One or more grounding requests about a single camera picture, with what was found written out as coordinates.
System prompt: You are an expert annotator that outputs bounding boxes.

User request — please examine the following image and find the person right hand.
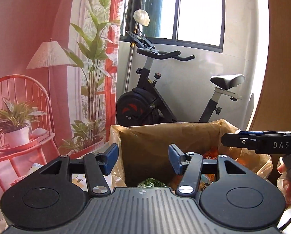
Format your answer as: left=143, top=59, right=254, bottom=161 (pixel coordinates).
left=277, top=157, right=291, bottom=210

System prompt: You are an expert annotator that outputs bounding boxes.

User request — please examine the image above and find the floral checkered tablecloth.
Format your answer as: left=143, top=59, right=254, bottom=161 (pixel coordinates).
left=72, top=164, right=126, bottom=192

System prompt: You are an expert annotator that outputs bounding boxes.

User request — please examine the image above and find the orange snack in box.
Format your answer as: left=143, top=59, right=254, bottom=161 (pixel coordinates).
left=169, top=144, right=249, bottom=192

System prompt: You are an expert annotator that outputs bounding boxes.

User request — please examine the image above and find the wooden headboard panel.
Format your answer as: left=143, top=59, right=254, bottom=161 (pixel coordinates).
left=249, top=0, right=291, bottom=130

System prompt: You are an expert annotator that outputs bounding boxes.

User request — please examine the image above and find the brown cardboard box with liner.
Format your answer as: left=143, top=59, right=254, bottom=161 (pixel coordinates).
left=110, top=119, right=273, bottom=188

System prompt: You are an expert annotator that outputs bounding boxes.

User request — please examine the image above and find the black exercise bike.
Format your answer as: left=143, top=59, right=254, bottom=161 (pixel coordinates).
left=115, top=31, right=246, bottom=127

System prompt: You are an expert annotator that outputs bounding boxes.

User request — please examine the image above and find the white cloth on pole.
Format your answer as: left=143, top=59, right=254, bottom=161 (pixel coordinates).
left=133, top=9, right=150, bottom=27

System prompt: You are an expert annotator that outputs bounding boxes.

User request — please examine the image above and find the pink room-print wall backdrop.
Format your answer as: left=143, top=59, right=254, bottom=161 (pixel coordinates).
left=0, top=0, right=120, bottom=199

